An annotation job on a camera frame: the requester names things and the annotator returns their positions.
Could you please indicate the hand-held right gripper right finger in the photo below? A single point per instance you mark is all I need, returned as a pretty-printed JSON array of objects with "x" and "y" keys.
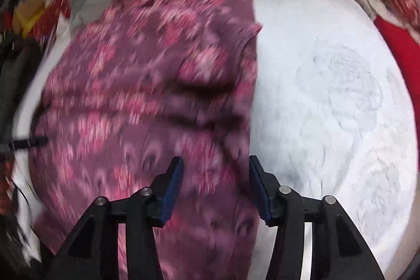
[{"x": 262, "y": 193}]

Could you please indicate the yellow box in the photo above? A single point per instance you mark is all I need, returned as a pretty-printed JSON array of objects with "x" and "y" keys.
[{"x": 31, "y": 16}]

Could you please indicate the white quilted bedspread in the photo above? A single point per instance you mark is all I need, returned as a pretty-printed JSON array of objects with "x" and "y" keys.
[{"x": 328, "y": 86}]

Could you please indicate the purple floral garment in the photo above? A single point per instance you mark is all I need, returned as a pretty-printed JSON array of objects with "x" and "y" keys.
[{"x": 131, "y": 86}]

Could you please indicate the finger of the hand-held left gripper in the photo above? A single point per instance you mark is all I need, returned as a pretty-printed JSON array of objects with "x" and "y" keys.
[{"x": 29, "y": 142}]

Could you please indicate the black cloth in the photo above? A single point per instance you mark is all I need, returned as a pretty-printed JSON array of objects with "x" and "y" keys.
[{"x": 11, "y": 234}]

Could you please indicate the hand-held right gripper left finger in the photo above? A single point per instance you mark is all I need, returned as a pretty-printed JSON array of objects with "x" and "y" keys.
[{"x": 170, "y": 193}]

